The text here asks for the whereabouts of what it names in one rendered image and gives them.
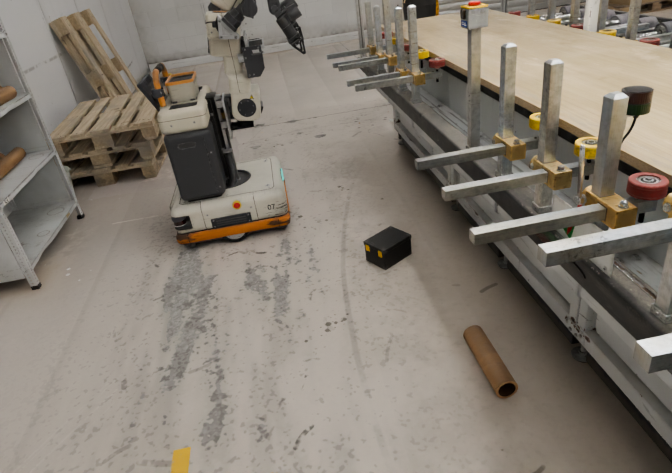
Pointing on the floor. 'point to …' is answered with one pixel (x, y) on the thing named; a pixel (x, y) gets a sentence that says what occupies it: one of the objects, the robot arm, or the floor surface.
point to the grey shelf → (28, 179)
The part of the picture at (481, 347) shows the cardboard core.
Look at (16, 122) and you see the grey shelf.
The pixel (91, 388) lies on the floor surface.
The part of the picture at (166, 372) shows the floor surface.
